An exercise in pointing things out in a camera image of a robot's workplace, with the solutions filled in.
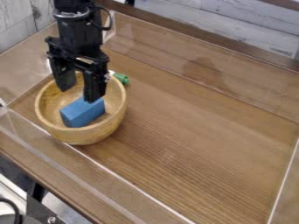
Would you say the brown wooden bowl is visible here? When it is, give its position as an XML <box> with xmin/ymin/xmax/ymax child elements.
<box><xmin>33</xmin><ymin>74</ymin><xmax>126</xmax><ymax>145</ymax></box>

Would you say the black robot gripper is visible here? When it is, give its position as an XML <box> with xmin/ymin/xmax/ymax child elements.
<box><xmin>45</xmin><ymin>8</ymin><xmax>108</xmax><ymax>103</ymax></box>

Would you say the black cable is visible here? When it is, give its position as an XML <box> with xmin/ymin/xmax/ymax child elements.
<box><xmin>0</xmin><ymin>198</ymin><xmax>22</xmax><ymax>224</ymax></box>

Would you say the black metal table frame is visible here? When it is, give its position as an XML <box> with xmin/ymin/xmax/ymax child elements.
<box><xmin>0</xmin><ymin>155</ymin><xmax>66</xmax><ymax>224</ymax></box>

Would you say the clear acrylic corner bracket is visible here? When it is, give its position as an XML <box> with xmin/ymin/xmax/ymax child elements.
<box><xmin>102</xmin><ymin>10</ymin><xmax>116</xmax><ymax>43</ymax></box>

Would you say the white green marker pen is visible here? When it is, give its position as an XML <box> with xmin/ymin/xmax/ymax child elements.
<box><xmin>109</xmin><ymin>70</ymin><xmax>129</xmax><ymax>85</ymax></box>

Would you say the blue rectangular block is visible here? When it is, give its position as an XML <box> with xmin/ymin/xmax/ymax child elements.
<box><xmin>60</xmin><ymin>97</ymin><xmax>105</xmax><ymax>128</ymax></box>

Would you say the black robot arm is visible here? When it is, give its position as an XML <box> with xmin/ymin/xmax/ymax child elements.
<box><xmin>44</xmin><ymin>0</ymin><xmax>113</xmax><ymax>103</ymax></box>

